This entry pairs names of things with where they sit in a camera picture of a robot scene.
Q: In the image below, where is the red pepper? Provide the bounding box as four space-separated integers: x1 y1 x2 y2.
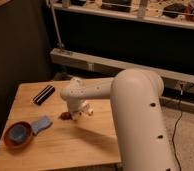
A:
60 112 72 120

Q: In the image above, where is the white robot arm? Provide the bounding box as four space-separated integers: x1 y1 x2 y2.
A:
60 68 177 171

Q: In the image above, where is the white plastic bottle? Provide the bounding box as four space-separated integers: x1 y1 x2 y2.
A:
84 107 93 116

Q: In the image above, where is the blue sponge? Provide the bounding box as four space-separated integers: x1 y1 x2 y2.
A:
31 116 52 135

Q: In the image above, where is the black rectangular box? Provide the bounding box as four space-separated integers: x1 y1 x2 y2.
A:
33 85 55 105

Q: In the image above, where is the wooden table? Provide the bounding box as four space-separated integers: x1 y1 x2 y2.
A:
0 83 120 171

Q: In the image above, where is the blue cup in bowl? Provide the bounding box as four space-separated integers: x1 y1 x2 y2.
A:
8 125 27 144

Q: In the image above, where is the red bowl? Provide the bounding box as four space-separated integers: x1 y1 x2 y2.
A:
3 121 33 149

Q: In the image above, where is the metal stand pole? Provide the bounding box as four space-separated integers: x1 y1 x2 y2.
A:
49 0 64 51

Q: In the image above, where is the grey baseboard rail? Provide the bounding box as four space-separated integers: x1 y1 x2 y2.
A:
50 48 194 113

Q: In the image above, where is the black floor cable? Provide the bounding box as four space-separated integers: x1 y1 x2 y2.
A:
159 77 194 171

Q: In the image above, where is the cluttered wall shelf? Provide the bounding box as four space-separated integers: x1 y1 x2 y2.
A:
46 0 194 30

